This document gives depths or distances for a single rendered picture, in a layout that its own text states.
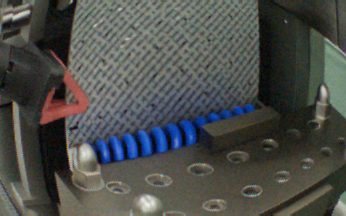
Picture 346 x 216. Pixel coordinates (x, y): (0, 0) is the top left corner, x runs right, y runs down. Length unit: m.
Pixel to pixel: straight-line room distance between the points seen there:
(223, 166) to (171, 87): 0.10
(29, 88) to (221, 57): 0.25
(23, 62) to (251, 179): 0.27
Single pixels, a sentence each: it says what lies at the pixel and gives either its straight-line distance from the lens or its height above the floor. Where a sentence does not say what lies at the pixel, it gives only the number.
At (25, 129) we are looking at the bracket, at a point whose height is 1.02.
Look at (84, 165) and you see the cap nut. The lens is 0.69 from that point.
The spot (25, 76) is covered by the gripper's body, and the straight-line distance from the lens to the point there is 0.67.
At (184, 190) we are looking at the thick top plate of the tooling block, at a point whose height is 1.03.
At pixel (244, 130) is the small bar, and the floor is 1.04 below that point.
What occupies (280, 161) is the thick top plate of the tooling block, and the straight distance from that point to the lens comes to 0.77.
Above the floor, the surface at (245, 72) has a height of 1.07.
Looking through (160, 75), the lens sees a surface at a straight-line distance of 0.79.
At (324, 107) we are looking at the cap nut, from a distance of 0.87.
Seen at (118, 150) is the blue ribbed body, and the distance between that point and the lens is 0.76.
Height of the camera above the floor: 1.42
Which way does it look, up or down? 27 degrees down
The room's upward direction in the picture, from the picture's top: 4 degrees clockwise
